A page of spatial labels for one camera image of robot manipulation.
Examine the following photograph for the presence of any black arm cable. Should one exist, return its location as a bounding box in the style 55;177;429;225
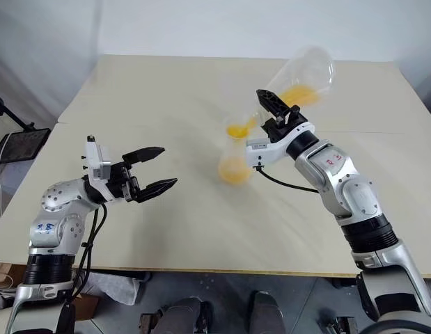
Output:
69;203;109;304
251;165;321;194

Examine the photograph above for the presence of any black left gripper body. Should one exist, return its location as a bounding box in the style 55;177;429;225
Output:
107;160;143;204

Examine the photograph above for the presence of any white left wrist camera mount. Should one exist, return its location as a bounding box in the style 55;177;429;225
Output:
81;134;116;203

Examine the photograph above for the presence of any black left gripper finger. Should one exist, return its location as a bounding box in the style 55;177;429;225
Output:
138;177;179;204
122;146;166;164

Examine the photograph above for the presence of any light wooden board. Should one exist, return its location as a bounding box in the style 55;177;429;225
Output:
0;262;28;290

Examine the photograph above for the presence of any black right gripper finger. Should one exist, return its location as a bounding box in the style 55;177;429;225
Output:
284;105;302;122
256;89;292;121

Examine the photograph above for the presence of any white plastic foam sheet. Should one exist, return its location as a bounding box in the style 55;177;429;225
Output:
75;271;141;307

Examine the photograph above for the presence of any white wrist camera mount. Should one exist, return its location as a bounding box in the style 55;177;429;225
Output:
244;122;315;168
81;134;116;203

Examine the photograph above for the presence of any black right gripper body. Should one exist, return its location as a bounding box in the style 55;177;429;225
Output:
262;111;308;143

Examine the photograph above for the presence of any black tablet on stand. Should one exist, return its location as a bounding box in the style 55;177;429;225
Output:
0;127;52;166

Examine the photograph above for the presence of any brown cardboard box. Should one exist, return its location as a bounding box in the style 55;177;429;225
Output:
73;294;100;319

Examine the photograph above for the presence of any dark grey rounded shape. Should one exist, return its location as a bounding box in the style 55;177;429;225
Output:
249;291;286;334
155;296;213;334

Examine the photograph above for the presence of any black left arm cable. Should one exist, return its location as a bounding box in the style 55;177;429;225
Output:
69;203;109;304

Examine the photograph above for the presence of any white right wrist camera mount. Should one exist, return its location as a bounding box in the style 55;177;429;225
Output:
244;122;315;168

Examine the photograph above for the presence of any thin white cable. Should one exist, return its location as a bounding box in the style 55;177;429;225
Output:
0;133;13;214

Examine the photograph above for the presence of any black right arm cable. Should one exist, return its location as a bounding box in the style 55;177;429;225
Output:
251;165;321;194

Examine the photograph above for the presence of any small clear conical flask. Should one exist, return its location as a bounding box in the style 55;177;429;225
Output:
217;116;258;188

